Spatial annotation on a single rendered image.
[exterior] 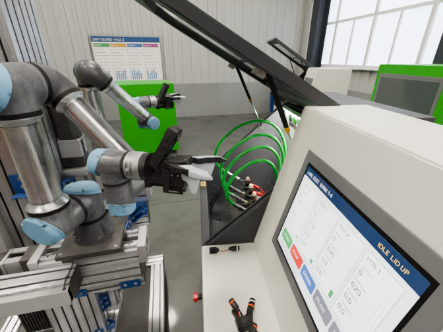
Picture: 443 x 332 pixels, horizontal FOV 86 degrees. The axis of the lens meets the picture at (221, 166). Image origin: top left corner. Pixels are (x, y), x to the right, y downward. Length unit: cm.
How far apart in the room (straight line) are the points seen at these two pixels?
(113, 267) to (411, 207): 103
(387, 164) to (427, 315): 24
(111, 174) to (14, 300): 63
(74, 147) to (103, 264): 51
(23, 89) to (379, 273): 87
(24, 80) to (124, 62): 682
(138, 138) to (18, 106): 379
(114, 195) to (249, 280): 54
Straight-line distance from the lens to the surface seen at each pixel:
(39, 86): 82
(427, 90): 358
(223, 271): 95
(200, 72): 769
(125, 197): 71
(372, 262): 53
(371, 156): 56
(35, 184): 87
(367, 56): 637
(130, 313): 187
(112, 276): 119
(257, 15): 819
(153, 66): 752
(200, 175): 51
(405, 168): 50
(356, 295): 56
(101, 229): 107
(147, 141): 454
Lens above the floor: 169
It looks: 24 degrees down
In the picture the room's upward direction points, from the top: straight up
